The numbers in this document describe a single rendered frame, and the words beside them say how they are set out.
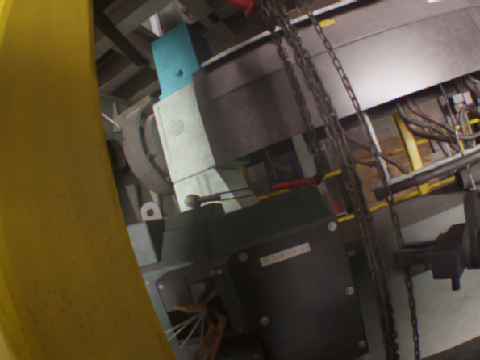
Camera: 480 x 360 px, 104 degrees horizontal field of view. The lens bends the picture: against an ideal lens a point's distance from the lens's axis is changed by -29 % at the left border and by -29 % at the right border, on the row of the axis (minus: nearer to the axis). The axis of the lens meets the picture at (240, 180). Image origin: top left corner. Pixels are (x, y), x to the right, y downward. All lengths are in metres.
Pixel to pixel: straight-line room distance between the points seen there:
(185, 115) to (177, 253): 0.83
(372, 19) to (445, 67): 0.35
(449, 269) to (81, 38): 0.52
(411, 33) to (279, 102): 0.63
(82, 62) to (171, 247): 0.43
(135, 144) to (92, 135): 1.07
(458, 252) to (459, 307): 0.75
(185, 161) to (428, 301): 1.18
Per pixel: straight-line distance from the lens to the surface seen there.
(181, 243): 0.55
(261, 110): 1.05
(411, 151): 2.53
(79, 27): 0.23
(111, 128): 1.54
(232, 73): 1.16
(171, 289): 0.45
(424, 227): 1.00
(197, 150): 1.18
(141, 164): 1.25
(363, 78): 1.05
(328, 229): 0.51
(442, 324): 1.19
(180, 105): 1.27
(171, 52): 1.44
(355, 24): 1.17
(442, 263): 0.45
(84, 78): 0.20
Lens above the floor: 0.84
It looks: 6 degrees up
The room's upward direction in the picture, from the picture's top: 18 degrees counter-clockwise
